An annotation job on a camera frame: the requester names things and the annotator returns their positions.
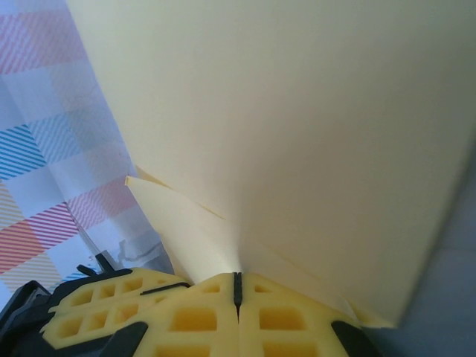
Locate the yellow paper sheet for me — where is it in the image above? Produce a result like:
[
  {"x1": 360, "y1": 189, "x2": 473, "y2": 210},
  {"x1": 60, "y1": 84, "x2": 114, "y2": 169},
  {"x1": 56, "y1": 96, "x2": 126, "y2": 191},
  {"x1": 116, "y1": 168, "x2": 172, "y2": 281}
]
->
[{"x1": 66, "y1": 0, "x2": 476, "y2": 329}]

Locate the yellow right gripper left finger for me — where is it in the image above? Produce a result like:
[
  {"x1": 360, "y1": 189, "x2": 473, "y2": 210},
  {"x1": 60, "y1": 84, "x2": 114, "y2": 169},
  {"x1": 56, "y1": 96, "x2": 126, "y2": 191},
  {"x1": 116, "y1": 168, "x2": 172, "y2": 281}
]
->
[{"x1": 124, "y1": 272, "x2": 241, "y2": 357}]

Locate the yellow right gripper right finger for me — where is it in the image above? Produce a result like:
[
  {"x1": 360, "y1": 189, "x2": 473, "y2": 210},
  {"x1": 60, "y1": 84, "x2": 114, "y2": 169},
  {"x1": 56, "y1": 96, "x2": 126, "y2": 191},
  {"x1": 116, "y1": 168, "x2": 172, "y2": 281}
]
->
[{"x1": 239, "y1": 272, "x2": 395, "y2": 357}]

